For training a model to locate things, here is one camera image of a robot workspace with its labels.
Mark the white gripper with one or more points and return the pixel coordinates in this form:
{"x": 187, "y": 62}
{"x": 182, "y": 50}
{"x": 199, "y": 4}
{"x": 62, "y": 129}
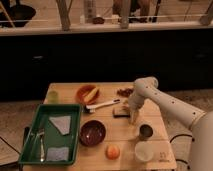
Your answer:
{"x": 135, "y": 102}

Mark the dark eraser block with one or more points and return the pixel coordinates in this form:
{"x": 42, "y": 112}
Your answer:
{"x": 119, "y": 112}

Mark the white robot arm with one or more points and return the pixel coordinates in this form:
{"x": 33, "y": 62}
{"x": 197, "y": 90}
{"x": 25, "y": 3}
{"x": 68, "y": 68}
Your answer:
{"x": 199, "y": 122}

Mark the purple bowl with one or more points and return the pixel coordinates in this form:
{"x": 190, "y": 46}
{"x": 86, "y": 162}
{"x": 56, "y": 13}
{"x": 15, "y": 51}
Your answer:
{"x": 92, "y": 133}

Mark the orange bowl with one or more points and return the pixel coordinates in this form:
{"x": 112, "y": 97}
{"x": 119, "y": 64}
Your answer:
{"x": 83, "y": 91}

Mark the dark metal cup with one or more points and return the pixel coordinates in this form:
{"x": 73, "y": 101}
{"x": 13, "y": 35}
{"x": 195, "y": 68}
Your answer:
{"x": 145, "y": 131}

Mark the brown grapes bunch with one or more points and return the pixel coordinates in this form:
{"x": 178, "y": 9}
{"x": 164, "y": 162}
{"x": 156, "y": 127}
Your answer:
{"x": 125, "y": 92}

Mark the white cup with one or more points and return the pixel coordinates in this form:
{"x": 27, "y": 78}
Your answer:
{"x": 143, "y": 152}

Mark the orange fruit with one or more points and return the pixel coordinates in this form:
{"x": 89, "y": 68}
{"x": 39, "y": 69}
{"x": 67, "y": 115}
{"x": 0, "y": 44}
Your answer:
{"x": 112, "y": 152}

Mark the yellow banana piece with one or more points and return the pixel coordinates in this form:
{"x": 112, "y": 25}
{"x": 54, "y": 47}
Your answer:
{"x": 90, "y": 95}

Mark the grey cloth upper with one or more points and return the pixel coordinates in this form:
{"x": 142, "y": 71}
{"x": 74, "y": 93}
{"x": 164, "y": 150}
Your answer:
{"x": 62, "y": 123}

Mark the grey cloth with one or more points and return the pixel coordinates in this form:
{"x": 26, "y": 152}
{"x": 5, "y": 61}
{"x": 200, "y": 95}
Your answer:
{"x": 57, "y": 154}
{"x": 62, "y": 123}

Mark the green translucent cup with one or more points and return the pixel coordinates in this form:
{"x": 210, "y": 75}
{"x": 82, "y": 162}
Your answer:
{"x": 52, "y": 97}

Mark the grey cloth lower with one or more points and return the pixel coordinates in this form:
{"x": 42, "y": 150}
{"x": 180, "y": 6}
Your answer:
{"x": 57, "y": 154}

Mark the green plastic tray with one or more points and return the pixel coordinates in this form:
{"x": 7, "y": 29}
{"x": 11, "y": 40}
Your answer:
{"x": 52, "y": 137}

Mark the metal utensil in tray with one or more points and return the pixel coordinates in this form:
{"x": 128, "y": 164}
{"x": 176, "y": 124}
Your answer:
{"x": 40, "y": 138}

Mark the white handled brush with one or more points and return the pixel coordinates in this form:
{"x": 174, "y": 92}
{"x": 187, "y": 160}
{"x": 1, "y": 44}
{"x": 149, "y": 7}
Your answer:
{"x": 92, "y": 108}

